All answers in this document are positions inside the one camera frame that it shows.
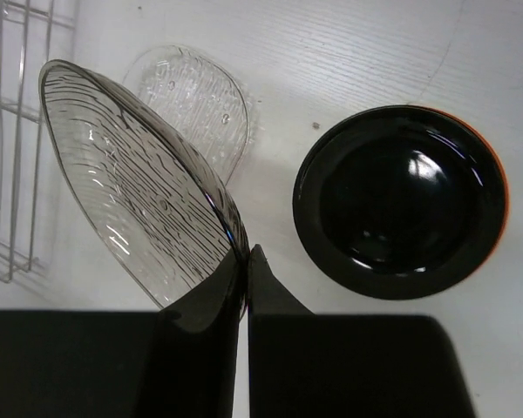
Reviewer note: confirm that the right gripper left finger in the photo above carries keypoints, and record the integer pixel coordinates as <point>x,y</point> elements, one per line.
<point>177,362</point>

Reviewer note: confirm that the metal wire dish rack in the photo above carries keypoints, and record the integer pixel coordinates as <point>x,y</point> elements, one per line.
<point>31,34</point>

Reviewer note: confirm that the black plate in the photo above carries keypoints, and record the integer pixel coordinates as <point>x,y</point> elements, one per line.
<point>398,203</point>

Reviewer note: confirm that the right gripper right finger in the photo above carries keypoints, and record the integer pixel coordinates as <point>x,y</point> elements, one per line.
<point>303,364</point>

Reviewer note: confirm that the orange plate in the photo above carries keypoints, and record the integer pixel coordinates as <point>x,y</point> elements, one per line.
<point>500,168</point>

